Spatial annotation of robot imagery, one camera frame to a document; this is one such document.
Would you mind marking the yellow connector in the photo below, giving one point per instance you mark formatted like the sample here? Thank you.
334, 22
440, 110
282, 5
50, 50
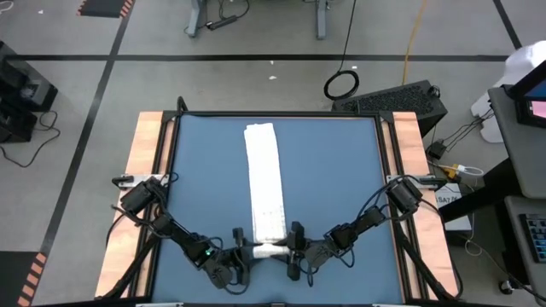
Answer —
452, 170

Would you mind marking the grey side cart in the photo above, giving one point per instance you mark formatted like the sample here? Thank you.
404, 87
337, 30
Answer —
516, 239

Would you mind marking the blue table mat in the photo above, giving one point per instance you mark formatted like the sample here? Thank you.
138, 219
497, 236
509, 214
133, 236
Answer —
341, 170

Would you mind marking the black power adapter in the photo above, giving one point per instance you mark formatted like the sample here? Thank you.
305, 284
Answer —
436, 150

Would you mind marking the black monitor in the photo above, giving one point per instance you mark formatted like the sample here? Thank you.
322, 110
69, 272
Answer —
529, 111

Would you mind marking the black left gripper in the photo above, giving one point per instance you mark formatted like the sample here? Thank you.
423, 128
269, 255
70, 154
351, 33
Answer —
230, 268

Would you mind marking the grey desk leg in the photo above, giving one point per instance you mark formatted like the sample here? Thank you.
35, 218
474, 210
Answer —
196, 19
321, 21

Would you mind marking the grey desk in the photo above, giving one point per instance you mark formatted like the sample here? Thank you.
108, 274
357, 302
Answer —
524, 158

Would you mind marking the black equipment stack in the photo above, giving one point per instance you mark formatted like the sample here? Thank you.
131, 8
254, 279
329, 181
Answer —
21, 89

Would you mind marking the white labelled box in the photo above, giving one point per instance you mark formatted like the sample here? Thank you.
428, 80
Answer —
458, 222

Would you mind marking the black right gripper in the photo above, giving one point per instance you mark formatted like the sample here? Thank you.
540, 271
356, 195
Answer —
320, 253

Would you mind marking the black power strip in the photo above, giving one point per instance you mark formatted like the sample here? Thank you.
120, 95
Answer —
222, 22

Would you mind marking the black desk base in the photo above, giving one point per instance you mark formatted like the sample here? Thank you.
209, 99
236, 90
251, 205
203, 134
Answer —
490, 183

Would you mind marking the black orange striped mat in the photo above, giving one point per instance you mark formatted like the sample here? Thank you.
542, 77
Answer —
104, 7
15, 277

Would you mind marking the black computer tower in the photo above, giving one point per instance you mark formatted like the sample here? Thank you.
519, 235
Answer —
392, 100

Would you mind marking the white checked towel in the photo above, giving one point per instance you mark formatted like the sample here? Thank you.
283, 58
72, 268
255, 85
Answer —
264, 179

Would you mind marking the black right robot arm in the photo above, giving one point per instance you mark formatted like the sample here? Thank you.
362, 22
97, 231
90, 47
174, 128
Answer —
371, 217

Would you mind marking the blue keypad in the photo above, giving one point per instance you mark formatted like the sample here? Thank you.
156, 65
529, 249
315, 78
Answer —
537, 239

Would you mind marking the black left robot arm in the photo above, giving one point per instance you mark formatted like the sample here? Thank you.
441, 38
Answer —
179, 232

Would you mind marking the black caster wheel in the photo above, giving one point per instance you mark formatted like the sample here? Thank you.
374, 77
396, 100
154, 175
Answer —
506, 287

